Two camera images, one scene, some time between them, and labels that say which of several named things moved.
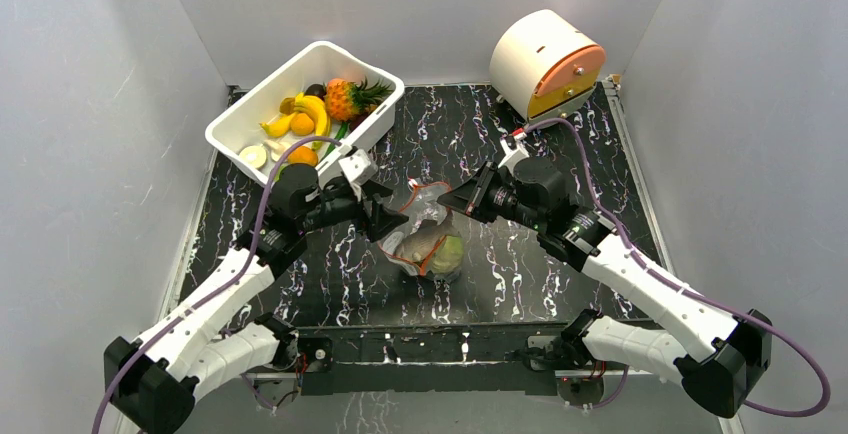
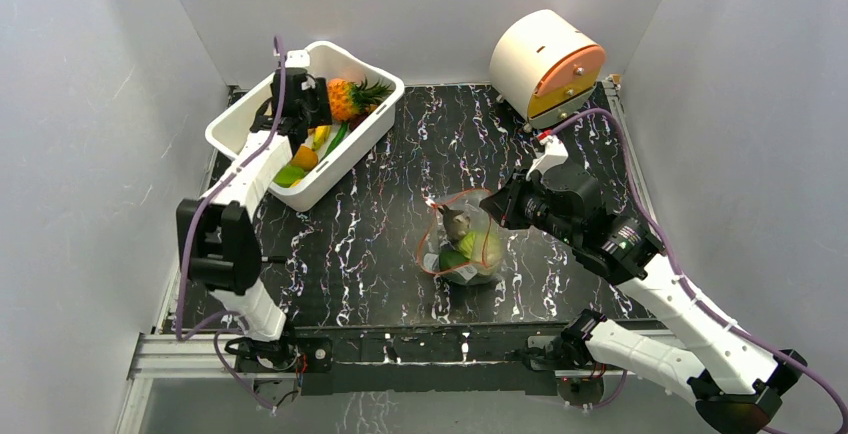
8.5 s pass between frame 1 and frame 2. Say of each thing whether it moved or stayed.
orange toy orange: stayed
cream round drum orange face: stayed
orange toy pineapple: stayed
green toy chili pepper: stayed
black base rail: stayed
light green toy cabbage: moved
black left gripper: moved
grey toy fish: moved
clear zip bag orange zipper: moved
